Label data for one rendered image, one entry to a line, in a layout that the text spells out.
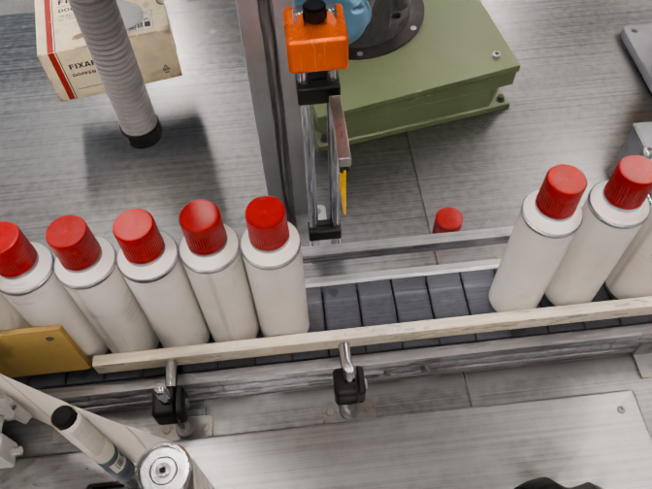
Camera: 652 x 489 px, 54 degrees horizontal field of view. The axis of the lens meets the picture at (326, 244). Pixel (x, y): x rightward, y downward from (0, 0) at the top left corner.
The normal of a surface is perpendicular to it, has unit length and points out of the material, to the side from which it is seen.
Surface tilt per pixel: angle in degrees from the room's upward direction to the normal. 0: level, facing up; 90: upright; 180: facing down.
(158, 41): 90
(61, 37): 1
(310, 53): 90
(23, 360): 90
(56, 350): 90
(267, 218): 2
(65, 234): 3
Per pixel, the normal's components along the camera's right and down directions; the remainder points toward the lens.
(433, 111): 0.27, 0.80
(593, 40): -0.03, -0.55
